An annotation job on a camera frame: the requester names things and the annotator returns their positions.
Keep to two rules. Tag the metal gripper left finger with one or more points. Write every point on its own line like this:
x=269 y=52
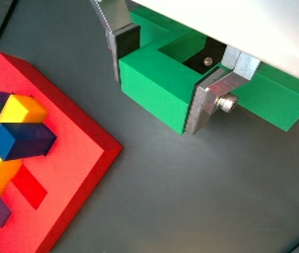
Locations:
x=122 y=31

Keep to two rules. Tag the red base board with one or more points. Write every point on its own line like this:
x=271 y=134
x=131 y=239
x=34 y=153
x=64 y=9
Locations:
x=54 y=183

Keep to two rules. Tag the green bridge-shaped block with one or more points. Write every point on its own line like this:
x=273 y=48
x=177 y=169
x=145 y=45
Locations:
x=161 y=83

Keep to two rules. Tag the left blue block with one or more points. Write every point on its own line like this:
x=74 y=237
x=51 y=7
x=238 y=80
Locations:
x=24 y=140

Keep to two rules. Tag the yellow long bar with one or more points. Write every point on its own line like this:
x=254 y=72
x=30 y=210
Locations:
x=20 y=110

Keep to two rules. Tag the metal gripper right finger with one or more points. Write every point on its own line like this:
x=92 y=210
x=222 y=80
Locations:
x=213 y=93

